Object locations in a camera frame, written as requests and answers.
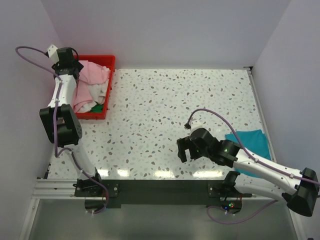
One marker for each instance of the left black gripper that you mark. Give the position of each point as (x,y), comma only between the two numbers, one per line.
(78,65)

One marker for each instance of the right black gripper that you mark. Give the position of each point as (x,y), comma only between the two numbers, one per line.
(183,144)

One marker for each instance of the pink t shirt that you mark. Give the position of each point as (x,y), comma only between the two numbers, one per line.
(87,80)

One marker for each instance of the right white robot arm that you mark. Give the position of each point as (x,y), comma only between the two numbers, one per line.
(297,188)

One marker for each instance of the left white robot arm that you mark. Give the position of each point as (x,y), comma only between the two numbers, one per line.
(61,124)

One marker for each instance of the white t shirt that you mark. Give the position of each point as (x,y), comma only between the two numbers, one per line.
(101,92)

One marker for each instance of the red plastic bin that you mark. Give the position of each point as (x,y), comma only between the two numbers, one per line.
(94,87)

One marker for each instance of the green t shirt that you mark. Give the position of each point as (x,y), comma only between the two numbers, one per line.
(98,108)

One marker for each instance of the teal folded t shirt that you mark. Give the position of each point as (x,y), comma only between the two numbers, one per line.
(255,141)

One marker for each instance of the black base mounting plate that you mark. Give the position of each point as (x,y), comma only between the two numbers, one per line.
(154,192)

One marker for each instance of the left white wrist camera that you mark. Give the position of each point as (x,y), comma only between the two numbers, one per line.
(52,53)

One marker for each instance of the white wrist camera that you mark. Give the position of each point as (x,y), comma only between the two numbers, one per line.
(52,53)
(193,125)

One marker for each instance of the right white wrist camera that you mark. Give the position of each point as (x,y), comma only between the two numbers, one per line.
(193,125)

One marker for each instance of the aluminium frame rail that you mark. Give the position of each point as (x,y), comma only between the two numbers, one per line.
(53,189)

